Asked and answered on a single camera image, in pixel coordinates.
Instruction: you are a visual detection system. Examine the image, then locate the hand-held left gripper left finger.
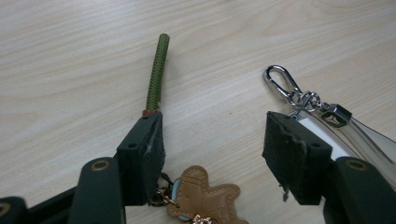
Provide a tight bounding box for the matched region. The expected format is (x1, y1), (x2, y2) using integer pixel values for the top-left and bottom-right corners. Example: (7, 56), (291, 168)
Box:
(68, 110), (166, 224)

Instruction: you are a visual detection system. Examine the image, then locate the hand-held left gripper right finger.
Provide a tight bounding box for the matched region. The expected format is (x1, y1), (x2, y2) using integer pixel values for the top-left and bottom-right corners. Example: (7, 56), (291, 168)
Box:
(262, 111), (396, 224)

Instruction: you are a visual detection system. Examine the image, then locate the clear plastic card holder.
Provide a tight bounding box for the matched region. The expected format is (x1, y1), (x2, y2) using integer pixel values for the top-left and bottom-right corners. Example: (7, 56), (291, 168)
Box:
(288, 109), (396, 191)

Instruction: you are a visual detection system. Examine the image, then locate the silver carabiner clasp with chain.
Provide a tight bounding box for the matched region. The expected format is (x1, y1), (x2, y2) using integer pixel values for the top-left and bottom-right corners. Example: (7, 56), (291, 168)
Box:
(262, 64), (353, 129)

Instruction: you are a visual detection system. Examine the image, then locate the brown leather keychain charm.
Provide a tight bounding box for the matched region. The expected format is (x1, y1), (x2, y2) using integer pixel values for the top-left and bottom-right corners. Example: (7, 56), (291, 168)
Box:
(150, 164), (250, 224)

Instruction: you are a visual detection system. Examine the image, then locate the green braided cord strap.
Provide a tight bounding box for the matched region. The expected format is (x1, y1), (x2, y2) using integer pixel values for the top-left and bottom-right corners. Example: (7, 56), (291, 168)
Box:
(142, 33), (171, 118)

